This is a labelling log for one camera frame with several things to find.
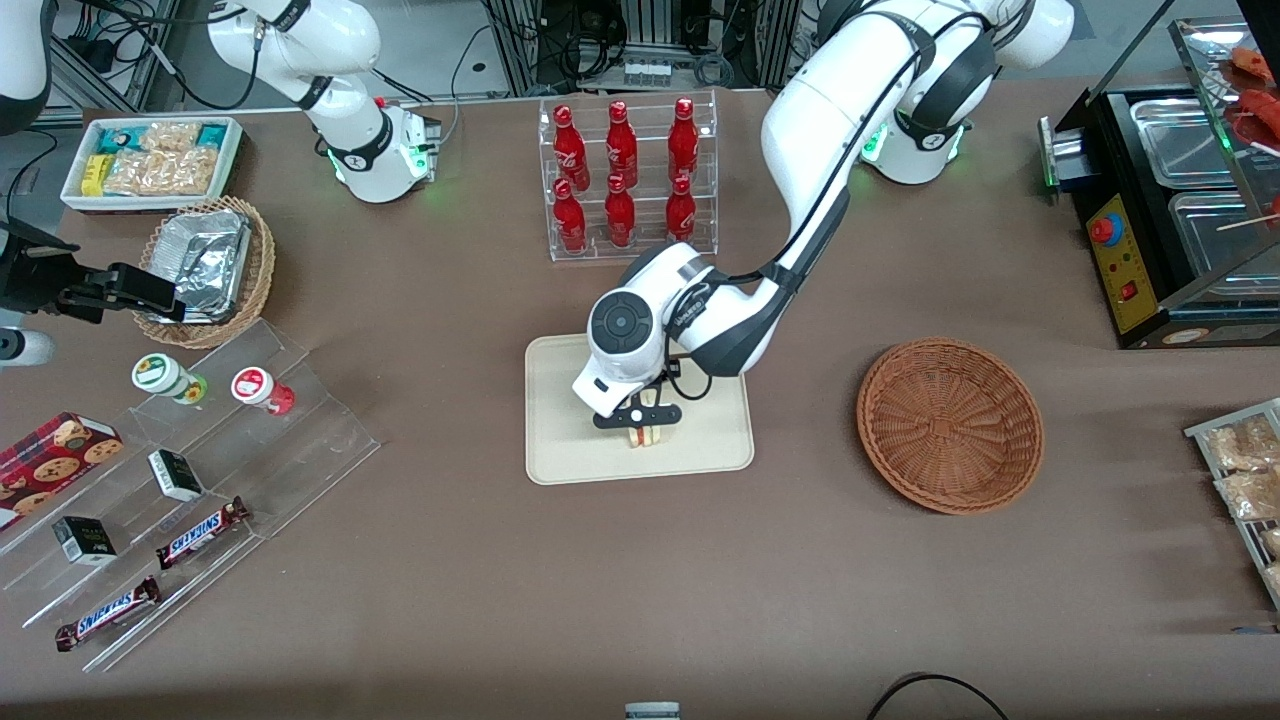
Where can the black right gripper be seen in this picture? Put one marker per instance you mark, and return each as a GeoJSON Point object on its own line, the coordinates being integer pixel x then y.
{"type": "Point", "coordinates": [38, 283]}

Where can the triangular sandwich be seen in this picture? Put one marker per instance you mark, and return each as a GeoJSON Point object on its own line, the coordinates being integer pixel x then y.
{"type": "Point", "coordinates": [648, 438]}

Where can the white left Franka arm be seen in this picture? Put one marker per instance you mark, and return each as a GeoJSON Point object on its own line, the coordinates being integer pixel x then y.
{"type": "Point", "coordinates": [800, 130]}

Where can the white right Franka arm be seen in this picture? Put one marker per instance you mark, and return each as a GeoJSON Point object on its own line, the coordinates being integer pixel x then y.
{"type": "Point", "coordinates": [350, 120]}

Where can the beige rectangular tray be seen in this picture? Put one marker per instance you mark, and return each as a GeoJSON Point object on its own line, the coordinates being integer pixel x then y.
{"type": "Point", "coordinates": [560, 445]}

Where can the light woven wicker basket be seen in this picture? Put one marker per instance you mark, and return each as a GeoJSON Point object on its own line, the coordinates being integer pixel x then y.
{"type": "Point", "coordinates": [258, 270]}

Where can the brown round wicker basket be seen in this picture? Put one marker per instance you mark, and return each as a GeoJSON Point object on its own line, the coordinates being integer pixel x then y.
{"type": "Point", "coordinates": [950, 425]}

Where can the silver foil container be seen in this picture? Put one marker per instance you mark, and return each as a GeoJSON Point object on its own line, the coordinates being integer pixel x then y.
{"type": "Point", "coordinates": [205, 260]}

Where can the green lidded cup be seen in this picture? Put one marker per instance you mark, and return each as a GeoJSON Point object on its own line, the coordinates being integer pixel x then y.
{"type": "Point", "coordinates": [160, 374]}

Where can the large clear nut snack bag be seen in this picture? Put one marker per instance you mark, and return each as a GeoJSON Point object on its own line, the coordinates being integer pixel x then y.
{"type": "Point", "coordinates": [165, 172]}

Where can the yellow snack packet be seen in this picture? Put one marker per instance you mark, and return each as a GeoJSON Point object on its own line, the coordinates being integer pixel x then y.
{"type": "Point", "coordinates": [95, 175]}

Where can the white rectangular snack bin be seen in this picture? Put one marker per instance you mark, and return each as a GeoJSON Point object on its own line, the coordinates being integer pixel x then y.
{"type": "Point", "coordinates": [75, 185]}

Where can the red lidded cup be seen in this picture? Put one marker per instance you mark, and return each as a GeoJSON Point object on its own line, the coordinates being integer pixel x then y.
{"type": "Point", "coordinates": [255, 386]}

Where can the teal snack packet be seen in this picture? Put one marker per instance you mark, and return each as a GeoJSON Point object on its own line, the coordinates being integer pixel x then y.
{"type": "Point", "coordinates": [212, 134]}
{"type": "Point", "coordinates": [118, 139]}

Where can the small clear nut snack bag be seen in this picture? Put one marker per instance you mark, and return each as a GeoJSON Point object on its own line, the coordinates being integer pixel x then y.
{"type": "Point", "coordinates": [170, 135]}

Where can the small black box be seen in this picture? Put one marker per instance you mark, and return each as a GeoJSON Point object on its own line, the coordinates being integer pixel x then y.
{"type": "Point", "coordinates": [176, 476]}
{"type": "Point", "coordinates": [84, 541]}

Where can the red cookie box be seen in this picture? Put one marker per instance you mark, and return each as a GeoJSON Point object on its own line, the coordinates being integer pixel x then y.
{"type": "Point", "coordinates": [50, 462]}

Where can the clear acrylic step display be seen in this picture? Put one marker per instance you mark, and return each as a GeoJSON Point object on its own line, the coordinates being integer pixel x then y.
{"type": "Point", "coordinates": [300, 440]}

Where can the red cola bottle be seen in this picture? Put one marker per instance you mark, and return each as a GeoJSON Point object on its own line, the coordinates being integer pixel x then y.
{"type": "Point", "coordinates": [681, 215]}
{"type": "Point", "coordinates": [683, 145]}
{"type": "Point", "coordinates": [570, 222]}
{"type": "Point", "coordinates": [620, 218]}
{"type": "Point", "coordinates": [622, 150]}
{"type": "Point", "coordinates": [571, 150]}

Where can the clear acrylic bottle rack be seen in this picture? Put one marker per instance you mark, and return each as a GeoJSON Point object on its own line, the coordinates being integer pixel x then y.
{"type": "Point", "coordinates": [645, 215]}

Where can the Snickers chocolate bar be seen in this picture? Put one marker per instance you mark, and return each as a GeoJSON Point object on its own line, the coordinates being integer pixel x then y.
{"type": "Point", "coordinates": [108, 613]}
{"type": "Point", "coordinates": [200, 533]}

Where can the grey device edge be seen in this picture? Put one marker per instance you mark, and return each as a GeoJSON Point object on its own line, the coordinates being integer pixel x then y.
{"type": "Point", "coordinates": [652, 711]}

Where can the red emergency stop button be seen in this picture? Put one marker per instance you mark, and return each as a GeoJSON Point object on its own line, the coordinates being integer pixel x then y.
{"type": "Point", "coordinates": [1105, 230]}

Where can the black hot food display case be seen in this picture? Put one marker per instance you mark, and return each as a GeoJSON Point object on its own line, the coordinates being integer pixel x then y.
{"type": "Point", "coordinates": [1135, 300]}

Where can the clear bagged pastry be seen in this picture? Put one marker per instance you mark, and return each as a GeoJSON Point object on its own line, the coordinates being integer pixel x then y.
{"type": "Point", "coordinates": [1272, 542]}
{"type": "Point", "coordinates": [1250, 495]}
{"type": "Point", "coordinates": [1245, 445]}

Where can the steel food pan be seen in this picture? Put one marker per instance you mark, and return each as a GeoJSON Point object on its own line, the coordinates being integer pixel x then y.
{"type": "Point", "coordinates": [1180, 140]}
{"type": "Point", "coordinates": [1215, 245]}

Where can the red skewered food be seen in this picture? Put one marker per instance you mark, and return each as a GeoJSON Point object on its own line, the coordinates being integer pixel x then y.
{"type": "Point", "coordinates": [1262, 100]}

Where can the aluminium frame rack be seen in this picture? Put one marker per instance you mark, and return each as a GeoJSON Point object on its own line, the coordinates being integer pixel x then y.
{"type": "Point", "coordinates": [640, 30]}

